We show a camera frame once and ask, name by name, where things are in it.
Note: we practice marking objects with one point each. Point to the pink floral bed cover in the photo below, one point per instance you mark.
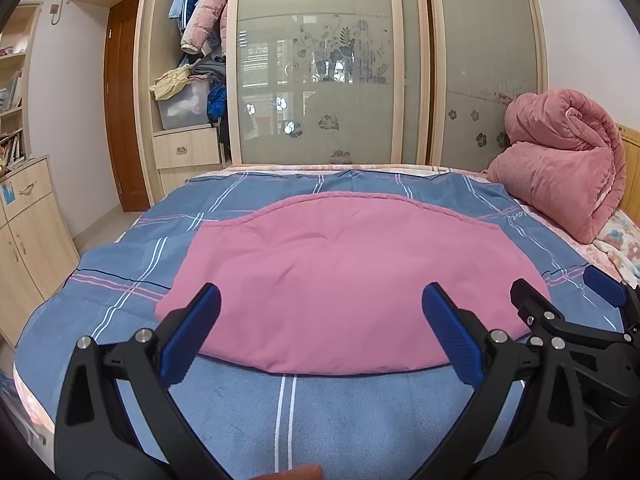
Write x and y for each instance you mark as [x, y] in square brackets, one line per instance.
[625, 245]

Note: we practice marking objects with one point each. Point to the blue plaid bed sheet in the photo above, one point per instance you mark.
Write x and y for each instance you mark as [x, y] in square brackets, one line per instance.
[125, 270]

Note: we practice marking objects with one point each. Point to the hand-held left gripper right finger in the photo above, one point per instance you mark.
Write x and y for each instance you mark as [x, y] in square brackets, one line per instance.
[450, 330]

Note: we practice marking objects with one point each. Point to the yellow crumpled cloth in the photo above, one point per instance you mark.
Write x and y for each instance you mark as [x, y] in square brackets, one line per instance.
[170, 82]

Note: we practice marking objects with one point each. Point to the pink hanging puffer jacket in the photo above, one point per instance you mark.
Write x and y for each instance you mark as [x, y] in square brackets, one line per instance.
[207, 15]

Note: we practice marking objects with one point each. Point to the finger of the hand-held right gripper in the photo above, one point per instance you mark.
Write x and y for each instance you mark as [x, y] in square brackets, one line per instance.
[602, 285]
[532, 300]

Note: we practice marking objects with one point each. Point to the grey folded clothes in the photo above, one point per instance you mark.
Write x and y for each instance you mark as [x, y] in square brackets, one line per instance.
[210, 69]

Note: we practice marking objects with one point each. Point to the row of books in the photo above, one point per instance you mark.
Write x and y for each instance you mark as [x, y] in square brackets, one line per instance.
[12, 147]

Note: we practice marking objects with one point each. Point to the wooden headboard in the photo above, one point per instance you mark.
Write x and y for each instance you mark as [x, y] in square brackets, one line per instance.
[629, 160]

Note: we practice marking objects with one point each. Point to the wardrobe drawer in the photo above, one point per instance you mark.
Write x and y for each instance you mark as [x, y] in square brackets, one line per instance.
[185, 147]
[192, 180]

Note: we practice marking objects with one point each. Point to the person's left hand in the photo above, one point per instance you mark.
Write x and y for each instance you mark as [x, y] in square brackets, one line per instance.
[297, 472]

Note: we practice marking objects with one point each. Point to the light wooden cabinet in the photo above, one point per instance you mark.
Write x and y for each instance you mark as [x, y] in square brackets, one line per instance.
[35, 250]

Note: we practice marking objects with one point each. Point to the clear plastic storage box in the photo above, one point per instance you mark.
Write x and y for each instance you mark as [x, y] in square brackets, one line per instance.
[182, 110]

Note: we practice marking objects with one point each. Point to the pink rolled quilt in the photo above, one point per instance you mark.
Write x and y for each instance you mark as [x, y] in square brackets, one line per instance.
[560, 175]

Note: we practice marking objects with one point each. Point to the blue puffer garment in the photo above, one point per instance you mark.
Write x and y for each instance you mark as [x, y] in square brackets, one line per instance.
[217, 102]

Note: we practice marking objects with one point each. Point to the light wooden bookshelf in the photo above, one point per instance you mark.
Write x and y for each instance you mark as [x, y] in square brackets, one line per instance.
[27, 60]

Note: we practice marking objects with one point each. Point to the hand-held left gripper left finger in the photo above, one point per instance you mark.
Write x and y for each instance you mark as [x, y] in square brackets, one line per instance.
[192, 330]

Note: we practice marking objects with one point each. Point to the frosted floral sliding door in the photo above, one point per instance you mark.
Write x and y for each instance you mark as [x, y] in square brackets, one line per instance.
[320, 85]

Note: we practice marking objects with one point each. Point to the blue sticker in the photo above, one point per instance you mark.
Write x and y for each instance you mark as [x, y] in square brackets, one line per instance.
[9, 192]

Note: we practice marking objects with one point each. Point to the brown wooden door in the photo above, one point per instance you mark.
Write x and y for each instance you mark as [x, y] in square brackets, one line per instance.
[125, 110]

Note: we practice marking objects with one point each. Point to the light blue hanging clothes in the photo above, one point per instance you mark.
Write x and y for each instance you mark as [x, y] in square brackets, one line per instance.
[182, 5]

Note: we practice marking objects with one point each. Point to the light wooden wardrobe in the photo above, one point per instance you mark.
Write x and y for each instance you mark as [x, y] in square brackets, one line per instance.
[145, 85]

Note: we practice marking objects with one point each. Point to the pink and white hooded jacket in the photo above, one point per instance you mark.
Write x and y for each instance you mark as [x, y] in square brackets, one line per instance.
[350, 280]

